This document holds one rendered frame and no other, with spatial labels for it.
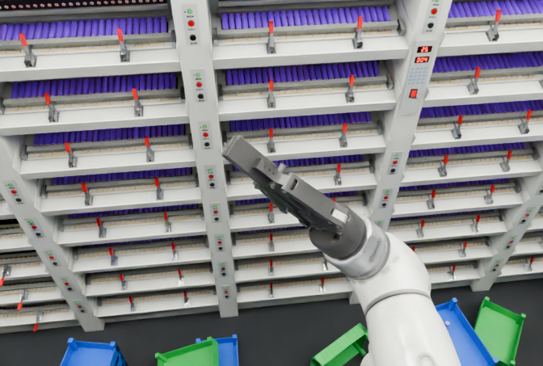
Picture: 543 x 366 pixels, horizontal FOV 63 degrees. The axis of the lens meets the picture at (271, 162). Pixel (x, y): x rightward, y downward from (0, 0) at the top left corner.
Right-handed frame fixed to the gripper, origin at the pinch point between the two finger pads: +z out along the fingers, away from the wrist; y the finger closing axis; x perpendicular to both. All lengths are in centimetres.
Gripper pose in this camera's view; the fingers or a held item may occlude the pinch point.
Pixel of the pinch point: (250, 161)
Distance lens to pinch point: 54.9
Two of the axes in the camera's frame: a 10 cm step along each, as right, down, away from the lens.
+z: -6.5, -5.4, -5.3
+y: 6.0, 0.6, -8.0
